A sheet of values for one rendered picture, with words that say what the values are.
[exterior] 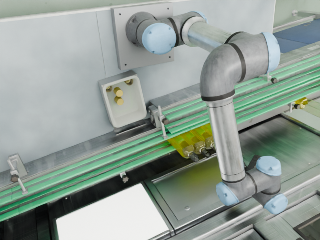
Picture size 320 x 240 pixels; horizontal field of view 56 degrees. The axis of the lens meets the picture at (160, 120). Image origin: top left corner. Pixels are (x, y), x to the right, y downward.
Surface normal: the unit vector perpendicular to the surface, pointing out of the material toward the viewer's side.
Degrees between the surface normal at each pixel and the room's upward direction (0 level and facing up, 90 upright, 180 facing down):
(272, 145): 90
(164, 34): 10
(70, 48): 0
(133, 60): 3
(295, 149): 90
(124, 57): 3
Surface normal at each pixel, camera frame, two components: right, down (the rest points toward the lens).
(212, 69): -0.55, -0.03
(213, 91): -0.36, 0.33
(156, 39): 0.25, 0.47
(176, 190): -0.17, -0.86
